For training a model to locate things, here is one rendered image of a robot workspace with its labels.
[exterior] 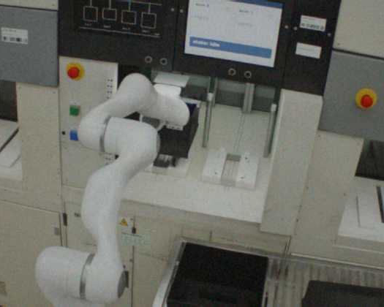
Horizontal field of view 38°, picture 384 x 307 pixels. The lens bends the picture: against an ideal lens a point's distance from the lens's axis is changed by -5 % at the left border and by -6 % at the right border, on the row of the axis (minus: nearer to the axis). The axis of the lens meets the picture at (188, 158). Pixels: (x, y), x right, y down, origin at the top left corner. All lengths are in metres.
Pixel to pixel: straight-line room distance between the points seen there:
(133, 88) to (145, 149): 0.19
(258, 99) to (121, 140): 1.43
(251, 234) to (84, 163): 0.66
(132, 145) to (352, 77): 0.73
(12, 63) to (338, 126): 1.12
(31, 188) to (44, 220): 0.15
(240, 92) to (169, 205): 0.89
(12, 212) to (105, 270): 1.07
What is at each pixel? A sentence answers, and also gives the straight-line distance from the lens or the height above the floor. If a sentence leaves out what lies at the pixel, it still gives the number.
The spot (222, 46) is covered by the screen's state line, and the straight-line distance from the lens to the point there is 1.80.
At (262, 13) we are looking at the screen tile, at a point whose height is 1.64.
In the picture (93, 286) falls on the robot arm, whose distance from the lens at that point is 1.40.
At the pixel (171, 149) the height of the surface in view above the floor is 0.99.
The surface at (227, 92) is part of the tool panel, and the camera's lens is 2.85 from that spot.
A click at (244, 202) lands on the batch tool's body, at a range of 2.20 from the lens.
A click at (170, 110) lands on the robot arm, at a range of 1.86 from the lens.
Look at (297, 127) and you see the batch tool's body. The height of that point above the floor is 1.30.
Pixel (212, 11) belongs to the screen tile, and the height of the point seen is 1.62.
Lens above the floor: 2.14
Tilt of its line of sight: 32 degrees down
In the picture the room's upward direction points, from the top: 6 degrees clockwise
